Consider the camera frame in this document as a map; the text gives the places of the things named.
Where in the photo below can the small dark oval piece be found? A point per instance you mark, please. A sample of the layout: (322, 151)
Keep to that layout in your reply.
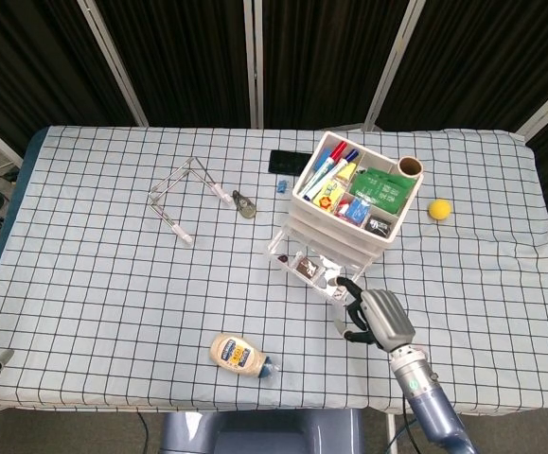
(282, 258)

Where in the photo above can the grey correction tape dispenser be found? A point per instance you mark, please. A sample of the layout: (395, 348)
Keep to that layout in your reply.
(245, 208)

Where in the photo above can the green tea packet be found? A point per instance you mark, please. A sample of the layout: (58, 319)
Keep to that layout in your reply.
(380, 191)

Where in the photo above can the red cap whiteboard marker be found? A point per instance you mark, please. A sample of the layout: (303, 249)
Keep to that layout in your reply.
(339, 150)

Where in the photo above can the white drawer organizer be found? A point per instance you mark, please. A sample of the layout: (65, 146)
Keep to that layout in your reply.
(340, 222)

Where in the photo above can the blue white packet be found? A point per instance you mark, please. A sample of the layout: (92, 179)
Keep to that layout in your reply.
(358, 210)

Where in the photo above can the clear plastic drawer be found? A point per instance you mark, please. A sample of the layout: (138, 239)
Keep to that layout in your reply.
(344, 250)
(297, 269)
(330, 232)

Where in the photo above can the yellow foam ball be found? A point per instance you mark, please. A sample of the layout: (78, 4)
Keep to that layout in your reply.
(440, 210)

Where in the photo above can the blue sponge block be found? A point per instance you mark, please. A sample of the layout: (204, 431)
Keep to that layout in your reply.
(323, 160)

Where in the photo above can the blue cap whiteboard marker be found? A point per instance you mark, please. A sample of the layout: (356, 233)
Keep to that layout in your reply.
(350, 155)

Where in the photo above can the small blue clip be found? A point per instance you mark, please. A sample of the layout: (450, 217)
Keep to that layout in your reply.
(282, 185)

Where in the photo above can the white table leg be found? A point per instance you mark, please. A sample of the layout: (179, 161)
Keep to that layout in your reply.
(391, 432)

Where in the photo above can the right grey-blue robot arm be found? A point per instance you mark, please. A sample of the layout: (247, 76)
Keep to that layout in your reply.
(425, 402)

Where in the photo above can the dark blue table pad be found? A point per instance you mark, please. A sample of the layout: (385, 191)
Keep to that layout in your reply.
(20, 179)

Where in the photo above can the yellow snack packet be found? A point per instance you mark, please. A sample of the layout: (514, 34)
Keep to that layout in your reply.
(328, 194)

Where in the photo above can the mayonnaise squeeze bottle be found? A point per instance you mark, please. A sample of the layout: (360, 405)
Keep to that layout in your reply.
(235, 354)

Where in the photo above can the small red packet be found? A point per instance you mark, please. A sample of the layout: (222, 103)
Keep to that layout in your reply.
(343, 209)

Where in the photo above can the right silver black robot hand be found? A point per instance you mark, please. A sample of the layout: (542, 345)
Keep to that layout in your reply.
(387, 321)

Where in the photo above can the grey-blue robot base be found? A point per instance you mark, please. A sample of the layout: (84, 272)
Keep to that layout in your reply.
(264, 432)

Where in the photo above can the black binder clips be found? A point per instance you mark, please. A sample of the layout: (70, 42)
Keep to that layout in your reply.
(378, 225)

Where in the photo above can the white dice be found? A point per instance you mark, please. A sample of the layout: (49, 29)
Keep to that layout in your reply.
(337, 294)

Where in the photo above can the blue checked tablecloth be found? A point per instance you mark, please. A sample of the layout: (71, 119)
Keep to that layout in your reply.
(112, 307)

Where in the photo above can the black smartphone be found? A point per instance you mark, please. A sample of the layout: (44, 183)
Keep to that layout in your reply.
(288, 162)

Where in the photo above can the brown cardboard tube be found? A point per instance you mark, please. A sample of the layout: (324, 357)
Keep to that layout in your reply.
(400, 171)

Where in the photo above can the black folding screen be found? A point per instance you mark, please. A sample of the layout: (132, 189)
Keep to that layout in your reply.
(183, 57)

